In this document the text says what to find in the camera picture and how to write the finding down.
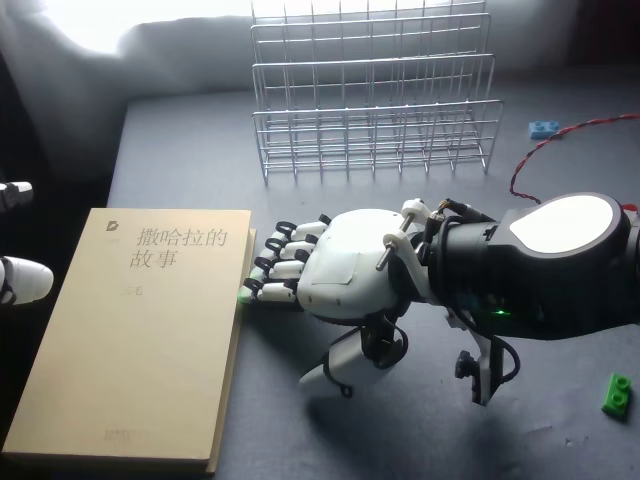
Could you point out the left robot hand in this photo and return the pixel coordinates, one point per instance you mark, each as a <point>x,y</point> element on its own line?
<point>25,280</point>

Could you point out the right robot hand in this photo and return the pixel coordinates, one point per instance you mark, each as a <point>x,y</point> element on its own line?
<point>345,265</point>

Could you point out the beige hardcover book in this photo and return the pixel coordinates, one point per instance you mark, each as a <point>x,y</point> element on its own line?
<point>135,340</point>

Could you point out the grey table cloth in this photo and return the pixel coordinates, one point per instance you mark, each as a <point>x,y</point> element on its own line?
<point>350,440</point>

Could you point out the blue toy brick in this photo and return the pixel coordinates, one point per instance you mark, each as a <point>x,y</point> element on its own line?
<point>544,130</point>

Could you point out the white backdrop sheet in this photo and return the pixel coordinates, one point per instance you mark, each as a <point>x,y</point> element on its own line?
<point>175,40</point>

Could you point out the green toy brick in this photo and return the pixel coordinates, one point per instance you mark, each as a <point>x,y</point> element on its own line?
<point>616,395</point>

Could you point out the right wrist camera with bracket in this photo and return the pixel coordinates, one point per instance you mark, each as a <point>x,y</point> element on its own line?
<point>482,370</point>

